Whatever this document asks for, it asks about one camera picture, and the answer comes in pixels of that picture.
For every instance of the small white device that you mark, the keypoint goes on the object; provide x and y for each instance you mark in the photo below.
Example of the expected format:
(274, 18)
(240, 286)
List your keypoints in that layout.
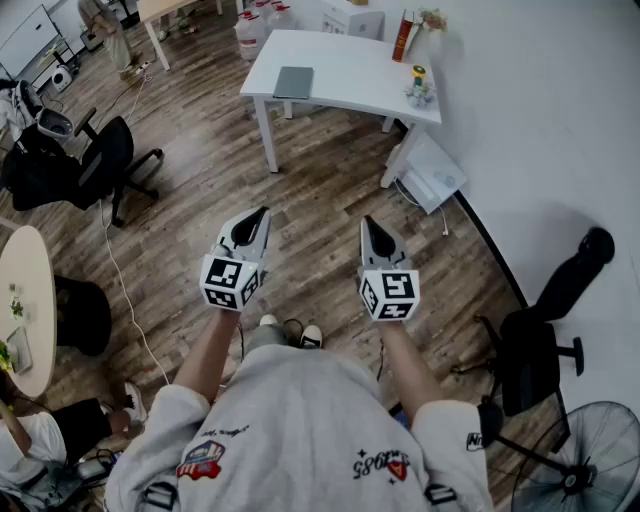
(21, 350)

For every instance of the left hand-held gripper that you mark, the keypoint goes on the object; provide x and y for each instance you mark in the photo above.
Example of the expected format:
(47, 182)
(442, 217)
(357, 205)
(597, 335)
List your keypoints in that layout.
(227, 280)

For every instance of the light wooden table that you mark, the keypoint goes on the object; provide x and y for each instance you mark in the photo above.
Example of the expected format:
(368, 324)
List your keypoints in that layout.
(160, 7)

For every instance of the person's right forearm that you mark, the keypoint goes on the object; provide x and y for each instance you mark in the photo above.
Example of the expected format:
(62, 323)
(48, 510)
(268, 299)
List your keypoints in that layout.
(407, 365)

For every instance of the person's shoe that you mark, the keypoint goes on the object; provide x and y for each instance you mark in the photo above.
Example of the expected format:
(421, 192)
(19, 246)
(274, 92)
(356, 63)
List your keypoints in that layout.
(268, 320)
(311, 336)

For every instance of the tan woven box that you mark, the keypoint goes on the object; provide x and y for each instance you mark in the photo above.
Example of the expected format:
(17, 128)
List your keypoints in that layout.
(357, 2)

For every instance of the white desk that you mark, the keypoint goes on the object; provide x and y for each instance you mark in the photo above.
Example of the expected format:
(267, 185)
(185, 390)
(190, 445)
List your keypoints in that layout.
(345, 65)

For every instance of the black stool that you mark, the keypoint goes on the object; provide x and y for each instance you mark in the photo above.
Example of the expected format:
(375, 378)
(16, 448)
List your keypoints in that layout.
(85, 315)

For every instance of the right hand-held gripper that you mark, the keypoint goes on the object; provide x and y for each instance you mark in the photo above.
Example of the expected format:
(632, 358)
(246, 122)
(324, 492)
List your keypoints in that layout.
(392, 295)

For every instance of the clear water jug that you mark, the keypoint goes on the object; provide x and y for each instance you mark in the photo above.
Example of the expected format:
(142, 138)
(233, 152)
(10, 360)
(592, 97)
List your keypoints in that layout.
(249, 35)
(280, 17)
(259, 6)

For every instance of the white round appliance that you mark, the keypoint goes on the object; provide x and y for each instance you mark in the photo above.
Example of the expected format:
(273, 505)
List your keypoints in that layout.
(61, 78)

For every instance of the black case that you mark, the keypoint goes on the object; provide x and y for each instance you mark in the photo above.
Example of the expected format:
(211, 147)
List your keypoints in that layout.
(91, 41)

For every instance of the red hardcover book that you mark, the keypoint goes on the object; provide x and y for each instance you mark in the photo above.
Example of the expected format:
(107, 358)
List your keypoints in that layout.
(400, 42)

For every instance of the yellow green toy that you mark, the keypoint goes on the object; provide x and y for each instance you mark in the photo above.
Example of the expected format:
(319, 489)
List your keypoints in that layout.
(5, 357)

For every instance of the person's left shoe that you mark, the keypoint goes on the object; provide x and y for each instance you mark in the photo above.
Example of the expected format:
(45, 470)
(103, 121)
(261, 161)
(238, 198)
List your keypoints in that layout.
(268, 320)

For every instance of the small potted plant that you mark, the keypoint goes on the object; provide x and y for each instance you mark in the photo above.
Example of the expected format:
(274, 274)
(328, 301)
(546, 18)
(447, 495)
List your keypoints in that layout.
(16, 307)

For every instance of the grey notebook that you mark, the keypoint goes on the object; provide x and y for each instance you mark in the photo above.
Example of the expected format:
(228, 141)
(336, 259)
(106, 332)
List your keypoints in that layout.
(293, 82)

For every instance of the black office chair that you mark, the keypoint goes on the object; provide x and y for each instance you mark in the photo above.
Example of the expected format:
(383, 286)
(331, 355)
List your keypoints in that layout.
(112, 150)
(530, 360)
(40, 170)

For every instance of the person's grey trousers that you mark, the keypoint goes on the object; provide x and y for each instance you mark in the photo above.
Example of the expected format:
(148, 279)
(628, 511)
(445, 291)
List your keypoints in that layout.
(265, 340)

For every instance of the person's left forearm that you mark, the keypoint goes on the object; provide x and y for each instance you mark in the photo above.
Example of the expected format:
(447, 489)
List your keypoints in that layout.
(210, 350)

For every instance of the black standing fan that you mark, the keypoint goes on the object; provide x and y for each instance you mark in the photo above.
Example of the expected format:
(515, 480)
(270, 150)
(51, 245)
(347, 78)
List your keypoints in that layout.
(575, 480)

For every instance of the round beige table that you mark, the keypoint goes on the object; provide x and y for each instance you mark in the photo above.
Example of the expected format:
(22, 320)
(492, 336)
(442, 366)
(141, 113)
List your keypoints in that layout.
(35, 300)

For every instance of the person's grey printed shirt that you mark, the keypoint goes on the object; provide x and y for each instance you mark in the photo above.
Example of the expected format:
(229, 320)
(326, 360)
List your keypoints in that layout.
(300, 425)

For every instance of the white flat box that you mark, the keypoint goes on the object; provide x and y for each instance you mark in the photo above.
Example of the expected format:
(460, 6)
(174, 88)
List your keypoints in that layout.
(432, 170)

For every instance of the yellow green handheld fan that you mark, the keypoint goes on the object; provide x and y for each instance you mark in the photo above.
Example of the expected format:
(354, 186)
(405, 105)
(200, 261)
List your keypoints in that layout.
(418, 72)

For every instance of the pale blue flower bouquet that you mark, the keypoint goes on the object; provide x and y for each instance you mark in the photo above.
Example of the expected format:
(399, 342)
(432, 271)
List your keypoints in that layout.
(420, 95)

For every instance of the white power strip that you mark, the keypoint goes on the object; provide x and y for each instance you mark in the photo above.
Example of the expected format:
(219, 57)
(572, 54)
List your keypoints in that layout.
(144, 65)

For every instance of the person's right shoe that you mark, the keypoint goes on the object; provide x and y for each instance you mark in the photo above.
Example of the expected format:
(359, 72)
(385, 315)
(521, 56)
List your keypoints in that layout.
(311, 336)

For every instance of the pink flower bouquet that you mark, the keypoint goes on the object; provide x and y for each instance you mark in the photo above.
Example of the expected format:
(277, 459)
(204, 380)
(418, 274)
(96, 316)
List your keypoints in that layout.
(432, 20)

